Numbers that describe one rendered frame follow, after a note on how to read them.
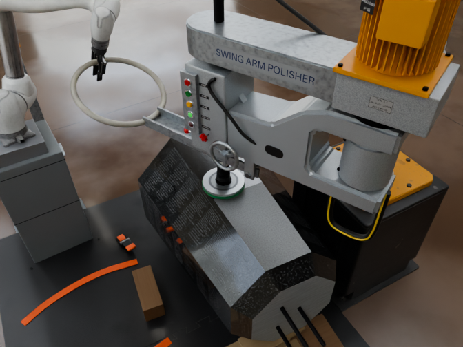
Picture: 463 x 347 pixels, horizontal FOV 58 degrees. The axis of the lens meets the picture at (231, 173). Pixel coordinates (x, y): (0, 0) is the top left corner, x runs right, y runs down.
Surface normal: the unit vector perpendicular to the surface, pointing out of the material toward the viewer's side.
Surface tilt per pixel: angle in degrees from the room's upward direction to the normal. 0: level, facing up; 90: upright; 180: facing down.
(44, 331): 0
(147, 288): 0
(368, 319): 0
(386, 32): 90
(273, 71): 90
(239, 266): 45
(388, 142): 90
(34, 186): 90
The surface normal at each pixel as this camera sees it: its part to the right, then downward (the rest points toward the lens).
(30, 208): 0.54, 0.56
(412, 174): 0.00, -0.75
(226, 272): -0.63, -0.30
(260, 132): -0.57, 0.55
